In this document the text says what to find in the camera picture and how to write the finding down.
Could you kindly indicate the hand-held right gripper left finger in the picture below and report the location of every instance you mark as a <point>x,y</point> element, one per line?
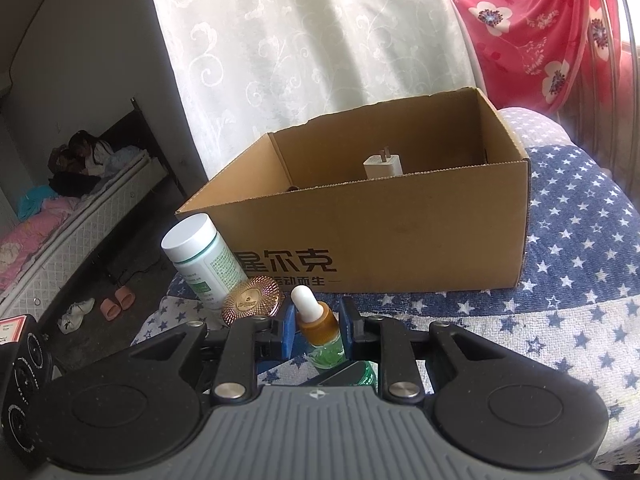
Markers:
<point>289,332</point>

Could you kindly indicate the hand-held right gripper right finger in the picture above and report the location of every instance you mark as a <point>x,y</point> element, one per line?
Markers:
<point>350,331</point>

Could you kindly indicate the amber dropper bottle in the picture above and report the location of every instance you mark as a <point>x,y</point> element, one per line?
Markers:
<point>317,327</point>

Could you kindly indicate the brown cardboard box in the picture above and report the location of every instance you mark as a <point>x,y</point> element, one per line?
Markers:
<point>400,230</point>

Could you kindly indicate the white charger plug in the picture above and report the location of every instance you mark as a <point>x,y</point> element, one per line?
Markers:
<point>380,166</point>

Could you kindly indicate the green patterned package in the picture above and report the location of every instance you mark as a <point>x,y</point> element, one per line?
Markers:
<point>361,374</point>

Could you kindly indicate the gold round compact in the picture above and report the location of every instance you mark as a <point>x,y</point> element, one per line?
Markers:
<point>250,299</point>

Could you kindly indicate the white shoe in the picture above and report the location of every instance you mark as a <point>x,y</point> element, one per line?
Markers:
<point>69,321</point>
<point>82,306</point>

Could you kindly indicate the white bottle with green label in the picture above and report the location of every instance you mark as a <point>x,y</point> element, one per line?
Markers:
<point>200,260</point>

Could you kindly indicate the pink slipper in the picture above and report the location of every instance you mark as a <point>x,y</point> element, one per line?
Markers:
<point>109,307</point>
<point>124,297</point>

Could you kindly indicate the white bed mattress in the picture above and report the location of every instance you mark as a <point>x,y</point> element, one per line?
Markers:
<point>75,255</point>

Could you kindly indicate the pink bedding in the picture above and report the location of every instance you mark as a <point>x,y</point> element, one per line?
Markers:
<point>35,230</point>

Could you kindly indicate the star patterned patchwork blanket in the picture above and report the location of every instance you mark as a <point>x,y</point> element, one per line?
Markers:
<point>560,280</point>

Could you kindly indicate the dark wooden headboard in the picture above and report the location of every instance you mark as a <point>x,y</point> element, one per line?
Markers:
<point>150,135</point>

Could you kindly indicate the white patterned curtain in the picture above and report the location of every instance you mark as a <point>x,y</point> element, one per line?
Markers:
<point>310,60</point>

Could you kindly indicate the red floral cloth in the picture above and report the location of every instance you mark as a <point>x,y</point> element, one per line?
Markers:
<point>530,30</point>

